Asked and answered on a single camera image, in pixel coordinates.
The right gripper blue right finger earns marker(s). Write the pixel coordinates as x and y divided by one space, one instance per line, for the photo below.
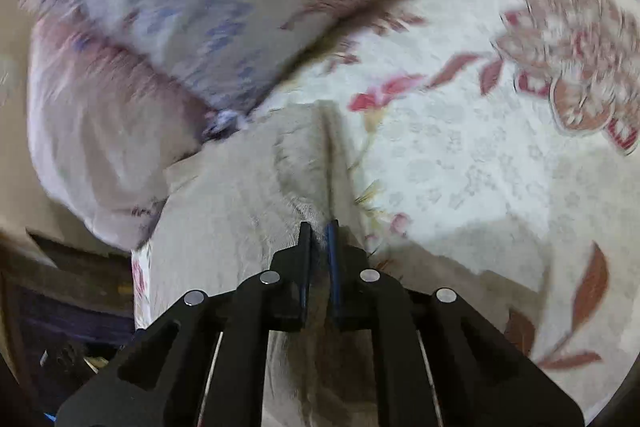
436 360

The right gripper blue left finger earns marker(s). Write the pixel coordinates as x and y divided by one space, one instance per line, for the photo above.
203 361

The beige cable-knit sweater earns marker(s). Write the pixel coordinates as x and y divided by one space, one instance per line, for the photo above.
236 203

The pink floral left pillow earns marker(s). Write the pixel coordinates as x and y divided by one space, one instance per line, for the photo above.
102 128

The white floral bed sheet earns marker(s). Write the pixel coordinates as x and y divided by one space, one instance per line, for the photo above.
493 148

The wooden bed frame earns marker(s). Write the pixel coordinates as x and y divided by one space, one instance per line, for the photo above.
64 314

